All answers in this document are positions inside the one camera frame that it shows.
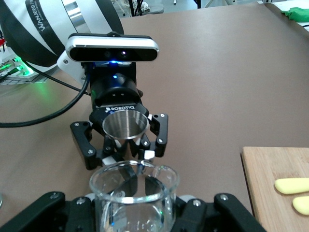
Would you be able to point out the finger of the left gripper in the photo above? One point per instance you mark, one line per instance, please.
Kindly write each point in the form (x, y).
(161, 135)
(83, 140)

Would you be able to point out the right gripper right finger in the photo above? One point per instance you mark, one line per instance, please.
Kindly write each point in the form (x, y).
(217, 217)

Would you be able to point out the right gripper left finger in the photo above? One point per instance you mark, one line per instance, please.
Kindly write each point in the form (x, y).
(48, 212)

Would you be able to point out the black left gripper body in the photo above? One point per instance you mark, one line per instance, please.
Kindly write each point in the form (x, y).
(113, 91)

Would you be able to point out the steel double jigger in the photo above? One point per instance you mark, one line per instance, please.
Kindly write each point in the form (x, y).
(125, 123)

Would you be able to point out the clear glass beaker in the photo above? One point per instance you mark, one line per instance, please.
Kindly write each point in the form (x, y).
(144, 205)

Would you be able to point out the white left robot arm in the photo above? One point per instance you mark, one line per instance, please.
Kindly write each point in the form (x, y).
(101, 14)

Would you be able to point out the wooden cutting board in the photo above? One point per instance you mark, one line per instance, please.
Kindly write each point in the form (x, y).
(265, 169)

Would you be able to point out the brown table cover sheet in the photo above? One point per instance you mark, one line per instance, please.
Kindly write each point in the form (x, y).
(217, 84)

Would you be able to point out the yellow plastic knife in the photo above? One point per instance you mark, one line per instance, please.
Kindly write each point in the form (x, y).
(292, 186)

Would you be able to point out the green cloth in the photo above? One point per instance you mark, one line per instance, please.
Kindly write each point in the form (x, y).
(297, 13)

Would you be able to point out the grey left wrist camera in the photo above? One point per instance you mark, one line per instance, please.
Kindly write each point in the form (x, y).
(111, 52)

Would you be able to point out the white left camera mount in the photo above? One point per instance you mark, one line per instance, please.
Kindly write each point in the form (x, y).
(70, 67)

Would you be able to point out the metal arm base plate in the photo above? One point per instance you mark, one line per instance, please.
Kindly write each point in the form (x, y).
(14, 77)

